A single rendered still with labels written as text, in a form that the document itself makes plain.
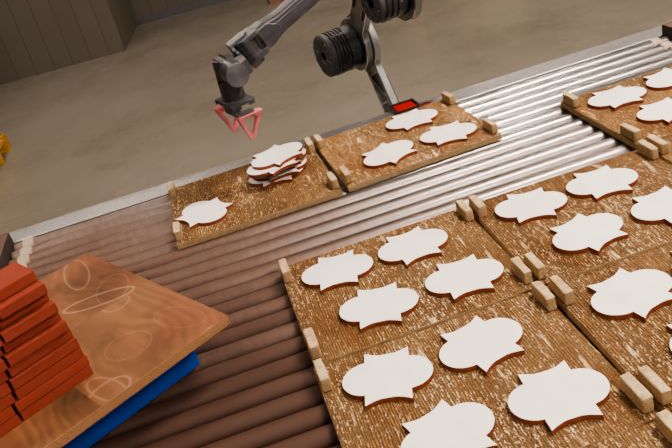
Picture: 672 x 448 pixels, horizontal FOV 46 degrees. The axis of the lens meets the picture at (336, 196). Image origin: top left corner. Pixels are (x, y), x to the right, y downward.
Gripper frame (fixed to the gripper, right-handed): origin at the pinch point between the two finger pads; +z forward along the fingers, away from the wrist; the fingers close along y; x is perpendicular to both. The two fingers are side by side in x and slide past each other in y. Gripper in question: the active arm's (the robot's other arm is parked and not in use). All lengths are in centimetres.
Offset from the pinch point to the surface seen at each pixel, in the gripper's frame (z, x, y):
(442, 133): 12, 42, 26
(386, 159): 12.3, 24.7, 24.1
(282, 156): 8.3, 6.3, 5.1
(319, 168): 13.9, 13.7, 9.4
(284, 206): 14.0, -3.3, 19.2
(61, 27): 79, 128, -679
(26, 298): -13, -67, 61
